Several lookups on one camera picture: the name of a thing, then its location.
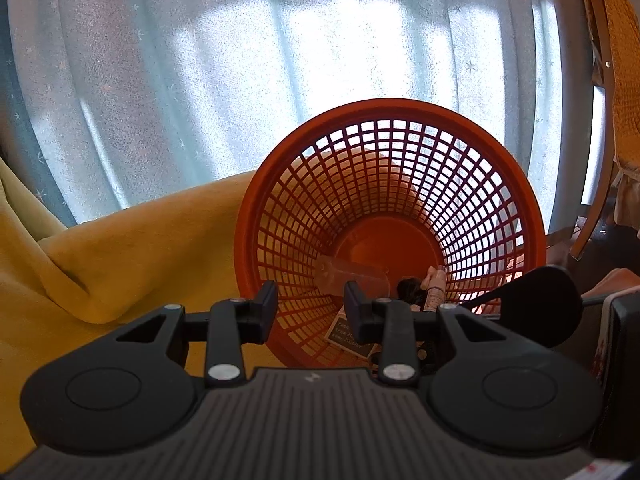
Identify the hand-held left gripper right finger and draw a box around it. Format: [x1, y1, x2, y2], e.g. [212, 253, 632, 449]
[344, 281, 503, 387]

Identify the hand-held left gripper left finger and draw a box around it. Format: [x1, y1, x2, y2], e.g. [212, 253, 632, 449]
[117, 281, 278, 388]

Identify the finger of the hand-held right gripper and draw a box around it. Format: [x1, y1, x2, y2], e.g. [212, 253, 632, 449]
[457, 286, 508, 315]

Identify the dark box with white print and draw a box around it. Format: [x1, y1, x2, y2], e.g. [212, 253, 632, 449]
[325, 312, 377, 359]

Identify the clear plastic blister pack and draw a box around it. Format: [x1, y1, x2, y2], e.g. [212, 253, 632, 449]
[315, 255, 392, 297]

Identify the small white bottle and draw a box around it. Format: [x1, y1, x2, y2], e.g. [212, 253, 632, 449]
[422, 266, 448, 312]

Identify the dark purple velvet scrunchie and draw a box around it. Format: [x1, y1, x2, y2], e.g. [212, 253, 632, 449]
[397, 277, 427, 307]

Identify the red plastic mesh basket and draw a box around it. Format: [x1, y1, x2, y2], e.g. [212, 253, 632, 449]
[233, 98, 547, 368]

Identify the person's right hand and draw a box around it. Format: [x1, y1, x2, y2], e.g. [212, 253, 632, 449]
[584, 268, 628, 303]

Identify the wooden chair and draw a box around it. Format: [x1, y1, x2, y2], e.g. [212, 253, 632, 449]
[570, 0, 640, 261]

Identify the cream frilled seat cushion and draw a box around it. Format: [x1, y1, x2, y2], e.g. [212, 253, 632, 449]
[612, 160, 640, 228]

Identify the yellow-green blanket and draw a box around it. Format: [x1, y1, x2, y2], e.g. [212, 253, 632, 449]
[0, 155, 286, 466]

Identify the light blue starred curtain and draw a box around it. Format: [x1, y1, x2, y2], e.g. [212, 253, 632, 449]
[0, 0, 601, 241]

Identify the yellow waffle cloth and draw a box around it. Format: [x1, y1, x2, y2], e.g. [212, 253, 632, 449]
[582, 0, 640, 181]

